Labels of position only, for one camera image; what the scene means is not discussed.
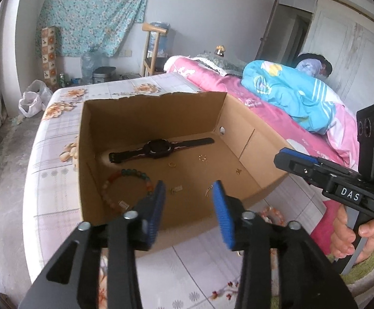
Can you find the wooden door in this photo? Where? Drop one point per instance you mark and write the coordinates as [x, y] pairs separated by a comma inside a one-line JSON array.
[[269, 25]]

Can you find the white wardrobe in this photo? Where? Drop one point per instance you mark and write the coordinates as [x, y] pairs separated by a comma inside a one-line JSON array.
[[351, 48]]

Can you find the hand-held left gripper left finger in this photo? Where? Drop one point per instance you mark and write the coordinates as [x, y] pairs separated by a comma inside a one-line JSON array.
[[153, 219]]

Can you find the person's right hand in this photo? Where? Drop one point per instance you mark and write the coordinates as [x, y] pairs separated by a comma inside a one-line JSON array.
[[339, 231]]

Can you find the brown cardboard box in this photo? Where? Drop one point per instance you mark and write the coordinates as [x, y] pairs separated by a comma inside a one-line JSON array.
[[180, 128]]

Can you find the clear plastic bottle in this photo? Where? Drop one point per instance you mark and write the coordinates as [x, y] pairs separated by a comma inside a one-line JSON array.
[[90, 66]]

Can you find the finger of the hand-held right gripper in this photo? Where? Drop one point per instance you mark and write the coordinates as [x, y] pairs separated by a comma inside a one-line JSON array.
[[299, 156], [299, 169]]

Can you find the white plastic bag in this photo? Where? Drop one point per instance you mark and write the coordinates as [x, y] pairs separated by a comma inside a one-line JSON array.
[[32, 101]]

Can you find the pink bed sheet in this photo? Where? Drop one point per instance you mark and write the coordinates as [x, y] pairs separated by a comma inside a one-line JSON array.
[[270, 116]]

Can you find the silver spring clip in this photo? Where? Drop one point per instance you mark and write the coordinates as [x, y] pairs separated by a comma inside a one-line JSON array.
[[123, 205]]

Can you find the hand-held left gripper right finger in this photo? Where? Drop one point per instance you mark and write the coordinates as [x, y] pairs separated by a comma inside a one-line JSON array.
[[224, 219]]

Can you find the mushroom ornament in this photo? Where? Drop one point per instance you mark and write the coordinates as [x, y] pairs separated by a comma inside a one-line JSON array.
[[219, 50]]

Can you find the small gold dotted earring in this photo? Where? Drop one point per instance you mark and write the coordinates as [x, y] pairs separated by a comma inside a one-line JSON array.
[[202, 158]]

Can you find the person's right forearm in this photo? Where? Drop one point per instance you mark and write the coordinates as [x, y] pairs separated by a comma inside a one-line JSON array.
[[370, 273]]

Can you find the lace cloth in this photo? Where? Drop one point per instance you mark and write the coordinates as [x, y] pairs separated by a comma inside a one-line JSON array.
[[212, 61]]

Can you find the tall patterned box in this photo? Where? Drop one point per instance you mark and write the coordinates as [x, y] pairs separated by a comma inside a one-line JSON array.
[[49, 54]]

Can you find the teal floral hanging cloth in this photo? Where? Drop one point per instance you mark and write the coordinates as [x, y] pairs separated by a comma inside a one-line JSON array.
[[93, 9]]

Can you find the wooden chair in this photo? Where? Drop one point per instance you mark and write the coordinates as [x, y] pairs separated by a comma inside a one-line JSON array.
[[148, 48]]

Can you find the blue water jug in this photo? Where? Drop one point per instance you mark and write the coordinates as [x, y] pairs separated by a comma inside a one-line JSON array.
[[161, 37]]

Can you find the blue printed blanket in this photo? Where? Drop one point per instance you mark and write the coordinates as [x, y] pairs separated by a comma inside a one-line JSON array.
[[286, 93]]

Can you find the grey rice cooker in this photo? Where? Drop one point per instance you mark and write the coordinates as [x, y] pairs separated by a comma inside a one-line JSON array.
[[104, 74]]

